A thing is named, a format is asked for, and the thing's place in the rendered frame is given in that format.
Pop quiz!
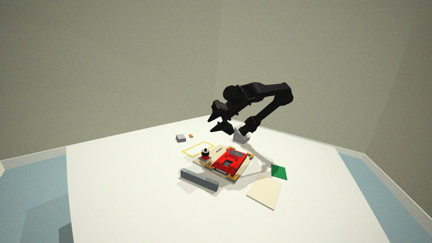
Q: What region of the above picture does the black wheel with grey hub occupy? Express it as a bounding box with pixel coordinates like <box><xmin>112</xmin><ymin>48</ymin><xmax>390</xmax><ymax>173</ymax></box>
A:
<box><xmin>201</xmin><ymin>149</ymin><xmax>209</xmax><ymax>156</ymax></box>

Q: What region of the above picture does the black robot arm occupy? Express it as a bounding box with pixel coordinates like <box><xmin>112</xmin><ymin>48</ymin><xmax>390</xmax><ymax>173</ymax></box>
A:
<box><xmin>211</xmin><ymin>82</ymin><xmax>293</xmax><ymax>137</ymax></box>

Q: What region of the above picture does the cream flat square panel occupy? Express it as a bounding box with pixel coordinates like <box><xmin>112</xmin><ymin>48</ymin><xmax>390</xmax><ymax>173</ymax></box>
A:
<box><xmin>246</xmin><ymin>174</ymin><xmax>282</xmax><ymax>210</ymax></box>

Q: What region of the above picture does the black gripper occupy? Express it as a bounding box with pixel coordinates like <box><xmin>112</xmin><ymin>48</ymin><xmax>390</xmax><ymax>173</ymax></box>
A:
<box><xmin>208</xmin><ymin>101</ymin><xmax>239</xmax><ymax>135</ymax></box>

